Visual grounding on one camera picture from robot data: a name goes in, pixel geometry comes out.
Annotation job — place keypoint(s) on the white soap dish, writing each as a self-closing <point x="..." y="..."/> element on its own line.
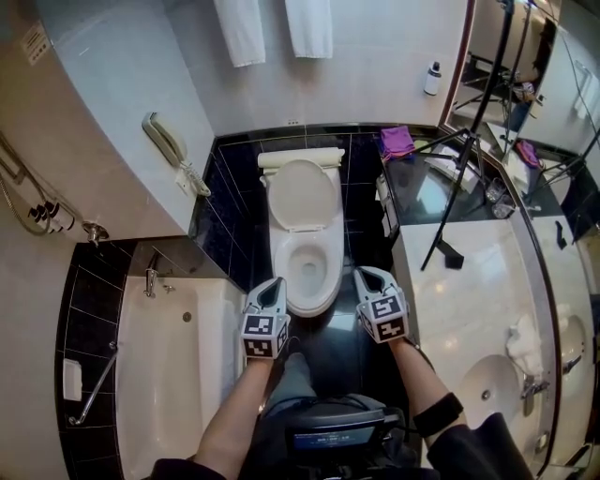
<point x="72" y="379"/>

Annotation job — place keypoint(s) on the beige wall telephone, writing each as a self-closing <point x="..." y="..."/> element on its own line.
<point x="164" y="138"/>

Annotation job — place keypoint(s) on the folded white towel on counter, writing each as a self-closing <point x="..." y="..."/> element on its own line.
<point x="450" y="164"/>

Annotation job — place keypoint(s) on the person's blue jeans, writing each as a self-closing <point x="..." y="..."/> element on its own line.
<point x="295" y="379"/>

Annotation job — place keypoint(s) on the person's right forearm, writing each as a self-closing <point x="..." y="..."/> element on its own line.
<point x="412" y="375"/>

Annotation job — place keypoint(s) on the framed wall mirror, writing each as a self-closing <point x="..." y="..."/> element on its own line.
<point x="562" y="70"/>

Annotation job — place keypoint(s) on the white bathtub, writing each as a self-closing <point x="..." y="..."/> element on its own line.
<point x="169" y="375"/>

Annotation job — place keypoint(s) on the chrome bathtub spout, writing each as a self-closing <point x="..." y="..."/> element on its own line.
<point x="150" y="276"/>

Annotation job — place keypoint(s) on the chrome shower valve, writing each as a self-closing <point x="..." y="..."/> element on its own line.
<point x="94" y="230"/>

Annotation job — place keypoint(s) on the crumpled white washcloth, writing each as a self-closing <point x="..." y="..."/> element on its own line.
<point x="522" y="342"/>

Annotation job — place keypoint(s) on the chrome bathtub drain lever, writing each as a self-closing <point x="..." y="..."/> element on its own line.
<point x="168" y="287"/>

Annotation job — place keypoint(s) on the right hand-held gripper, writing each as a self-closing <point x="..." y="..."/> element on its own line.
<point x="384" y="319"/>

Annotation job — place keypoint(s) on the black device with screen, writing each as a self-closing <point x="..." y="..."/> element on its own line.
<point x="328" y="438"/>

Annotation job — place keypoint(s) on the person's left forearm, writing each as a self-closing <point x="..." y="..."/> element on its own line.
<point x="234" y="408"/>

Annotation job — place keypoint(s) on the black tripod light stand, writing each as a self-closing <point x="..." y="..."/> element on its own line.
<point x="487" y="79"/>

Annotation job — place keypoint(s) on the chrome sink faucet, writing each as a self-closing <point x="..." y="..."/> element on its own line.
<point x="532" y="391"/>

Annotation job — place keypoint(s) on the white toilet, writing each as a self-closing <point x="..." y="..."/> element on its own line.
<point x="307" y="267"/>

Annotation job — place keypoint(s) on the clear drinking glass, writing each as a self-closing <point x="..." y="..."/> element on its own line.
<point x="504" y="206"/>
<point x="496" y="190"/>

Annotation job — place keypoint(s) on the white telephone wall plate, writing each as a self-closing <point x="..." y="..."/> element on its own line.
<point x="183" y="184"/>

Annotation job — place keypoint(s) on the white wall notice sign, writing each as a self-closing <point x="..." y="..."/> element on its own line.
<point x="35" y="44"/>

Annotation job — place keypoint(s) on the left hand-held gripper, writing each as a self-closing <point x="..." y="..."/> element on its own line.
<point x="258" y="335"/>

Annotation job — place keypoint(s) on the chrome bathtub grab bar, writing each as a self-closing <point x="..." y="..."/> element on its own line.
<point x="100" y="382"/>

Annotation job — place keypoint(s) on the purple cloth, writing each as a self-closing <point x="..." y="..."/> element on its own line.
<point x="397" y="139"/>

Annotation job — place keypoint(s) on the white toiletry bottle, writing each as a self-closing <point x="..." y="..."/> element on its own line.
<point x="63" y="213"/>
<point x="58" y="219"/>
<point x="51" y="226"/>

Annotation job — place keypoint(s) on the black armband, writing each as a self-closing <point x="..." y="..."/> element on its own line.
<point x="438" y="415"/>

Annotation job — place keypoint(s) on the white wall soap dispenser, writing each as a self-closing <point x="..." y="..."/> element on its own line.
<point x="432" y="79"/>

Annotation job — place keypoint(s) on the white sink basin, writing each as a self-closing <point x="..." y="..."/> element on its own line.
<point x="487" y="398"/>

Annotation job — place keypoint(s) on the person's left shoe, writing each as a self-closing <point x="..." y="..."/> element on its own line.
<point x="293" y="344"/>

